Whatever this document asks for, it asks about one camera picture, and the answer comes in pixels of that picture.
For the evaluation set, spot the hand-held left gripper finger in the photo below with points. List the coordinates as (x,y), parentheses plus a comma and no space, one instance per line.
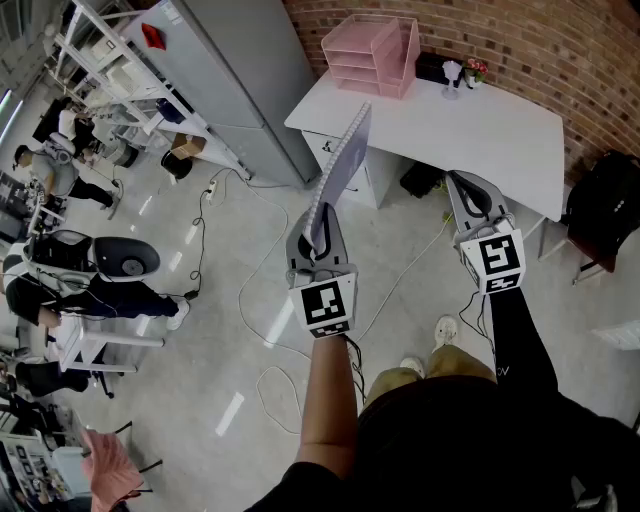
(337,245)
(292,247)

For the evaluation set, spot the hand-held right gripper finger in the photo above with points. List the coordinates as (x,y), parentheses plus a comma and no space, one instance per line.
(457,215)
(492,197)

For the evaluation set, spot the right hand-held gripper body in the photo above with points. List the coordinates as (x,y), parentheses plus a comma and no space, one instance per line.
(497,260)

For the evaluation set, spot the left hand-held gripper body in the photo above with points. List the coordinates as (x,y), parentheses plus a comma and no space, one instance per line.
(325,305)

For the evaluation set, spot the lilac spiral notebook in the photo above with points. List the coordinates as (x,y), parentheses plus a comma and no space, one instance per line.
(350,155)

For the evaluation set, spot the pink mesh file tray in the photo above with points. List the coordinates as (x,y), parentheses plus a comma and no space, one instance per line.
(372,60)

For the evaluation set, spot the person's right forearm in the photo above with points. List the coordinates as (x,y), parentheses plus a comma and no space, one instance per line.
(520,345)

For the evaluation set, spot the person's left forearm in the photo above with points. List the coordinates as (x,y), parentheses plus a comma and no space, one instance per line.
(327,400)

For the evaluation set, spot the white drawer cabinet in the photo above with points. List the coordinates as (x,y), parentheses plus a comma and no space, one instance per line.
(380,175)

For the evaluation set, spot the person's right white shoe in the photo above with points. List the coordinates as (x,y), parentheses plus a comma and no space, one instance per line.
(445,332)

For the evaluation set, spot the person's white shoe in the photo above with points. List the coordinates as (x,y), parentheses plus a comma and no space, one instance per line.
(445,332)
(412,366)

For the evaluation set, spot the brown chair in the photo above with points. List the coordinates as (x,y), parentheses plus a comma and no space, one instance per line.
(595,255)

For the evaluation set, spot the white power strip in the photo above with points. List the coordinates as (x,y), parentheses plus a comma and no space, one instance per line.
(212,190)

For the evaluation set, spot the person's left white shoe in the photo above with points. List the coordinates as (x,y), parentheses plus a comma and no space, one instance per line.
(412,366)

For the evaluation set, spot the person's khaki trousers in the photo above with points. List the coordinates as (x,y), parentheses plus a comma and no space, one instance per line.
(450,362)

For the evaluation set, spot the black backpack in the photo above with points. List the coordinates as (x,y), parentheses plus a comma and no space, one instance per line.
(607,200)

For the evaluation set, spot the potted pink flowers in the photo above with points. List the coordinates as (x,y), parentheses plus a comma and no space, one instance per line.
(476,70)

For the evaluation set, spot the white goblet-shaped ornament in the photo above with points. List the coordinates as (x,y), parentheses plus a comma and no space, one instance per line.
(451,75)

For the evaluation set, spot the black round bin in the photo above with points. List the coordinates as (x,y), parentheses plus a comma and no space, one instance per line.
(176,166)

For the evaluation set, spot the black tissue box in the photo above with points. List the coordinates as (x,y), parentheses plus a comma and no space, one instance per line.
(432,67)

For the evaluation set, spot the cardboard box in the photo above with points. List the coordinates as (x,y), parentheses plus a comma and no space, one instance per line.
(187,145)

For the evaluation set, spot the dark blue bag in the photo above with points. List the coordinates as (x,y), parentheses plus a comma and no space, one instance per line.
(170,111)

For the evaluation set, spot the person's black shirt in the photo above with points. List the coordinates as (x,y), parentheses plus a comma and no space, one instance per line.
(475,450)

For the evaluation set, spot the white work table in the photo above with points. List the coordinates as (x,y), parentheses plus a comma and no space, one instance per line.
(100,342)

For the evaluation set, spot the red item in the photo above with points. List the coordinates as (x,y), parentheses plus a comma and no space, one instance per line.
(152,35)

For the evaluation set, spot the pink chair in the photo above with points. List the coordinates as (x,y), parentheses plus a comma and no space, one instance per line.
(107,470)

